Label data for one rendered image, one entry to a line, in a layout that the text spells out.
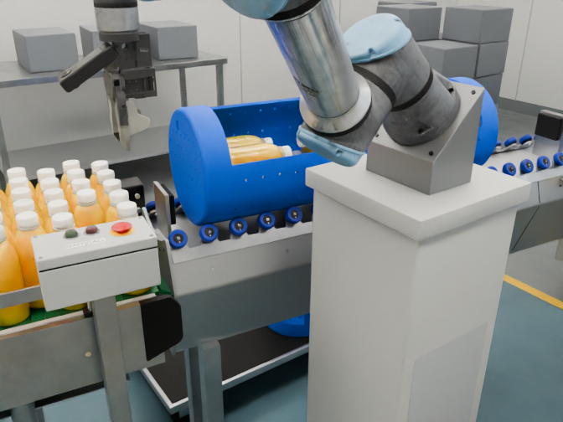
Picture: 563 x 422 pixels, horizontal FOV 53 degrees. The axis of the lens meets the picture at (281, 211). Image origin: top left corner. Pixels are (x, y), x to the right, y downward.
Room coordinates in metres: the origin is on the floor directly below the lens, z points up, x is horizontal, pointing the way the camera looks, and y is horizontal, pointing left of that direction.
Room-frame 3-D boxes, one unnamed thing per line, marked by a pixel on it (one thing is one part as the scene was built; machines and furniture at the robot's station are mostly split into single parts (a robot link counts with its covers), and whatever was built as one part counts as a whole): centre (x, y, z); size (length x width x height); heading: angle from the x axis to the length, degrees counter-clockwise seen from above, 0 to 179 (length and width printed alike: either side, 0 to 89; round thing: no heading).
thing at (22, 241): (0.99, 0.49, 0.99); 0.07 x 0.07 x 0.19
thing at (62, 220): (0.98, 0.42, 1.09); 0.04 x 0.04 x 0.02
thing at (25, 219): (0.99, 0.49, 1.09); 0.04 x 0.04 x 0.02
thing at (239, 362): (2.12, -0.09, 0.08); 1.50 x 0.52 x 0.15; 125
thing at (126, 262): (0.89, 0.33, 1.05); 0.20 x 0.10 x 0.10; 117
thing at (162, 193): (1.24, 0.28, 0.99); 0.10 x 0.02 x 0.12; 27
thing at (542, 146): (1.85, -0.91, 1.00); 0.10 x 0.04 x 0.15; 27
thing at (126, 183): (1.40, 0.41, 0.95); 0.10 x 0.07 x 0.10; 27
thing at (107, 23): (1.06, 0.30, 1.45); 0.08 x 0.08 x 0.05
